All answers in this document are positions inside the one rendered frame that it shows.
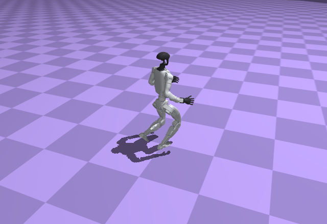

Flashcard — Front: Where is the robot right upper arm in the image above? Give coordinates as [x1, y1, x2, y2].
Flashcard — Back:
[163, 72, 173, 98]

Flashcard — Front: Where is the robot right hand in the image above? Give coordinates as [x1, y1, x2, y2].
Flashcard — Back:
[180, 95, 194, 105]

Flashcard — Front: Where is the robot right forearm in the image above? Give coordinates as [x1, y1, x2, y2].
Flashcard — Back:
[167, 92, 183, 103]

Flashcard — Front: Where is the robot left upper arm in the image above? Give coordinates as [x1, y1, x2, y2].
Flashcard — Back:
[148, 67, 156, 86]

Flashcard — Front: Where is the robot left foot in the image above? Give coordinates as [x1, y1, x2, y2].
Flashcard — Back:
[139, 133, 149, 142]

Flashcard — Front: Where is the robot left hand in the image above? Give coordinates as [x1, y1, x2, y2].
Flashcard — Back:
[172, 76, 179, 83]

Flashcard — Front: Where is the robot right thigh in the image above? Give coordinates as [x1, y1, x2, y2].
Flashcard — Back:
[163, 104, 181, 127]

